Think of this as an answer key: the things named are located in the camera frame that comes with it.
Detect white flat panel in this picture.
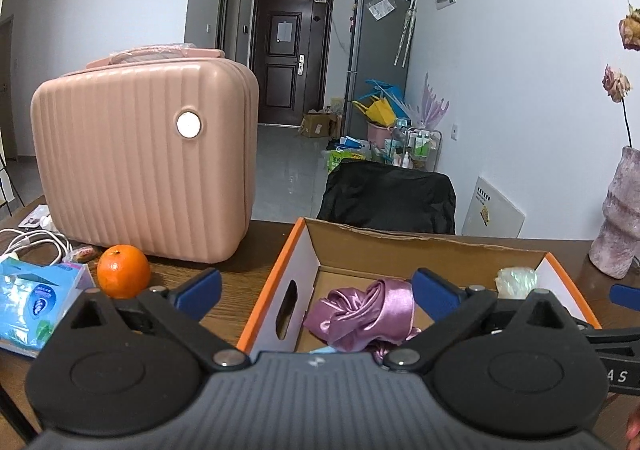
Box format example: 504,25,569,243
460,175,526,237

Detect dark brown door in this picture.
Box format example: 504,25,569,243
248,0,335,127

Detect small pink snack packet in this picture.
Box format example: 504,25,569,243
63,245,97,264

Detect red cardboard box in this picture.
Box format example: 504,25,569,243
234,217,604,356

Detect wire cart with bottles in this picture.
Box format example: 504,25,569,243
394,118,444,174

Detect dried pink rose bouquet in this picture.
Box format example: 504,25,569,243
602,0,640,149

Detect green packages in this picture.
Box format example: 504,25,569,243
327,134,374,174

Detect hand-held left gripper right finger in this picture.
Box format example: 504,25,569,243
382,267,584,374

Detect pink bucket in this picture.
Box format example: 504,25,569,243
367,120,396,147

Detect orange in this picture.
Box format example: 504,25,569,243
96,244,152,300

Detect blue tissue pack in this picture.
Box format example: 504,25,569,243
0,257,97,359

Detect purple satin scrunchie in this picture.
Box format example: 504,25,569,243
303,278,424,362

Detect yellow bag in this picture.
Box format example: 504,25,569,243
352,97,396,127

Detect iridescent white scrunchie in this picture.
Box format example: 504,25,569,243
494,267,539,300

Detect blue folding rack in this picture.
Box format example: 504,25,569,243
363,78,411,124

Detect folded clear umbrella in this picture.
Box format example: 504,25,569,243
393,0,417,67

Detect white charger cable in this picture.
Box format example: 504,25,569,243
0,214,74,264

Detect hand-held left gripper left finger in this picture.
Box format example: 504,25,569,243
60,268,252,374

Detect pink textured vase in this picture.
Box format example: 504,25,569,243
588,145,640,280

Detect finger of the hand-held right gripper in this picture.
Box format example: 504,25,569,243
572,317,640,359
609,283,640,310

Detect grey refrigerator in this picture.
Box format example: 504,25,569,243
343,0,416,141

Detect pink ribbed suitcase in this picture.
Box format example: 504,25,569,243
30,43,261,265

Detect brown cardboard box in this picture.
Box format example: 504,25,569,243
299,110,339,139

